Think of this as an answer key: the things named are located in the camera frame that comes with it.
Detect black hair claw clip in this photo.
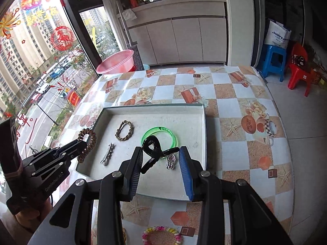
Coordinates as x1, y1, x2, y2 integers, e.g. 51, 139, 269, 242
141, 135, 180, 174

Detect green jewelry tray box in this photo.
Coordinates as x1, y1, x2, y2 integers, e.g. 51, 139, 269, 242
75, 103, 207, 202

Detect bronze chain bracelet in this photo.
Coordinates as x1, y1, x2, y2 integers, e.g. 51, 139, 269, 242
115, 119, 135, 142

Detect green translucent bangle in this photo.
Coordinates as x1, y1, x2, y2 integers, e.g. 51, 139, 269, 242
141, 126, 178, 159

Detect red horse window decal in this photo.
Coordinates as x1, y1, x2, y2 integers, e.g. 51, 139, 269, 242
50, 26, 74, 51

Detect pink yellow spiral hair tie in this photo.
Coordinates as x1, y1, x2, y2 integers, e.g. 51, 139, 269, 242
142, 226, 184, 245

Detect patterned checkered tablecloth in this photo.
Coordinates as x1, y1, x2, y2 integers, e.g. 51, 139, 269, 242
54, 66, 294, 244

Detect white shopping bag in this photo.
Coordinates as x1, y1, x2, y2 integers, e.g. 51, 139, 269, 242
264, 20, 291, 49

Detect silver pendant charm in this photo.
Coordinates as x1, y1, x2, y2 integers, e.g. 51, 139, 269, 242
166, 154, 176, 170

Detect pink plastic basin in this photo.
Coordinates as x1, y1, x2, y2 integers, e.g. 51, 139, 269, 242
96, 49, 136, 75

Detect silver spiked hair clip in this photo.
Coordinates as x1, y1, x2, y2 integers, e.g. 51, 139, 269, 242
100, 143, 115, 166

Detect white cabinet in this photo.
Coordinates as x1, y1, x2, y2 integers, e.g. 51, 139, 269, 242
120, 0, 228, 65

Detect white crumpled cloth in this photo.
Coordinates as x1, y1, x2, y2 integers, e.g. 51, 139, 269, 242
122, 9, 137, 21

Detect red plastic chair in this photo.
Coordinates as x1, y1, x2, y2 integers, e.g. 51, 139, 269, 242
287, 42, 313, 97

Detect blue plastic stool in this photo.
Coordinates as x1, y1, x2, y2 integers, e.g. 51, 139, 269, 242
257, 44, 287, 82

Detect brown spiral hair tie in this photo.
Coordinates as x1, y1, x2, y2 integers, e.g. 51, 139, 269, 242
76, 128, 98, 164

